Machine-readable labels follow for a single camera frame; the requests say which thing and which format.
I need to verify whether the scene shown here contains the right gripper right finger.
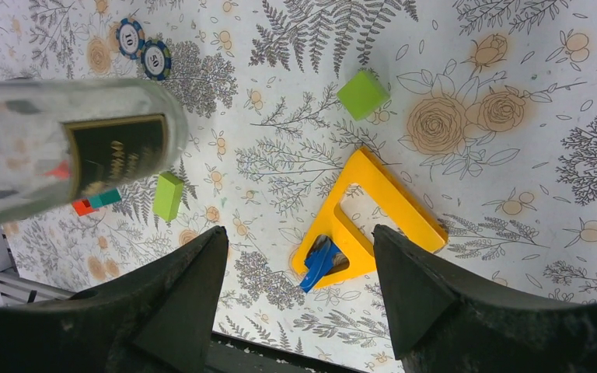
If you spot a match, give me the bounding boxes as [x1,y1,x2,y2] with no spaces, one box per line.
[373,225,597,372]

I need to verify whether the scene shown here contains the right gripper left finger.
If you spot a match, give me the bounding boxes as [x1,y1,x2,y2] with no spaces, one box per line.
[0,226,229,372]

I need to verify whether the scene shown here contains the clear bottle black label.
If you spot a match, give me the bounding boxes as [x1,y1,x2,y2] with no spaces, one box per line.
[0,78,189,224]

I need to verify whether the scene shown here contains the long green block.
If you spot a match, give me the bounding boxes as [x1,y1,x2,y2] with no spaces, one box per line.
[152,172,184,222]

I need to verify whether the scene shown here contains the teal block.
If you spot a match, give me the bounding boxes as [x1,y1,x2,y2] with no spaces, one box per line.
[88,189,121,209]

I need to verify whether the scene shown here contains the blue clip toy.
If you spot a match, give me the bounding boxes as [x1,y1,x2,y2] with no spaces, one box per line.
[299,235,344,293]

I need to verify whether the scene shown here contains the red block pair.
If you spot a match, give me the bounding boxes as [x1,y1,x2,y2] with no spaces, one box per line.
[44,161,98,216]

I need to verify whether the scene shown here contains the floral table mat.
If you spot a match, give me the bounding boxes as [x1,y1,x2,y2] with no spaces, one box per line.
[0,1,597,372]

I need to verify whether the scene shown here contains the green cube centre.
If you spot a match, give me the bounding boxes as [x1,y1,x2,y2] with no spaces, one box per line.
[337,71,390,120]

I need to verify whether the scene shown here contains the poker chip fifty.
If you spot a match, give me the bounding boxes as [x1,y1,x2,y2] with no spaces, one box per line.
[141,39,172,81]

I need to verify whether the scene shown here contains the poker chip ten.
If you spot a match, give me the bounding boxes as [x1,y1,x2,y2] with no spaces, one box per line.
[115,17,145,60]

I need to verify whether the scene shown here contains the yellow triangle frame toy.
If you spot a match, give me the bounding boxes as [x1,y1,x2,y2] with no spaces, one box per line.
[292,148,448,290]

